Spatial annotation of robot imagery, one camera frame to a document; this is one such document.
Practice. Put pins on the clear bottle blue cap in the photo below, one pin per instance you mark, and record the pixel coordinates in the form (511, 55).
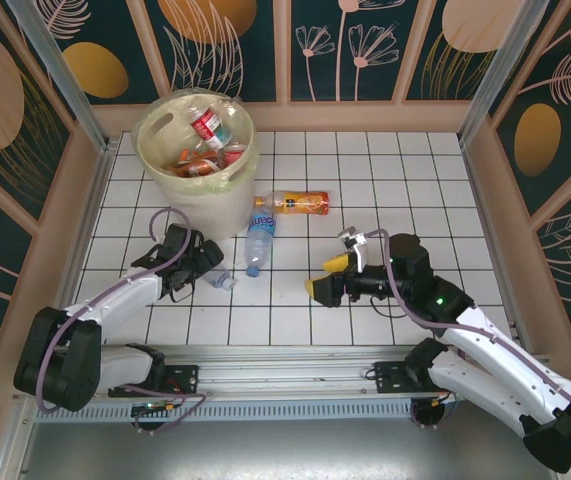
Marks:
(222, 281)

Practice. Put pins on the water bottle blue label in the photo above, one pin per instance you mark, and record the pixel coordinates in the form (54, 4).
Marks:
(261, 225)

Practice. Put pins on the orange juice bottle yellow label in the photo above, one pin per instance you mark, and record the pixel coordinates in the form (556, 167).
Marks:
(300, 202)

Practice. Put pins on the orange soda bottle brown cap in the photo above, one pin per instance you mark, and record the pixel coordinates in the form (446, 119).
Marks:
(185, 160)

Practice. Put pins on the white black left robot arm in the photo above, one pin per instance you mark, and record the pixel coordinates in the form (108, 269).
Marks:
(115, 300)

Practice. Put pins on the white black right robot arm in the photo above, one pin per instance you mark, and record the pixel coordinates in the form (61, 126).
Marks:
(505, 345)

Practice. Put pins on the cream plastic waste bin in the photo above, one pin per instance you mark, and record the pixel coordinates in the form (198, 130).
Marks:
(210, 215)

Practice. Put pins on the small green circuit board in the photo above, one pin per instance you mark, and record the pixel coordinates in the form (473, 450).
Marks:
(150, 409)

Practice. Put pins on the grey metal front panel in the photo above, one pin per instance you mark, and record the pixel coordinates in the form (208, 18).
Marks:
(290, 450)

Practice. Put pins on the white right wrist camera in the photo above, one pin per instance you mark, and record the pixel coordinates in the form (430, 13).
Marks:
(360, 255)

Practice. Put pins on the aluminium mounting rail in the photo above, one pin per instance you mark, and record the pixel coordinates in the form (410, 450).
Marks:
(290, 367)

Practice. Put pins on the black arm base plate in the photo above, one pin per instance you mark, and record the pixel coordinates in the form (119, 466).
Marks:
(185, 380)
(390, 377)

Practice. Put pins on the aluminium frame post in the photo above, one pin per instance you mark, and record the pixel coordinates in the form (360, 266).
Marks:
(54, 60)
(509, 60)

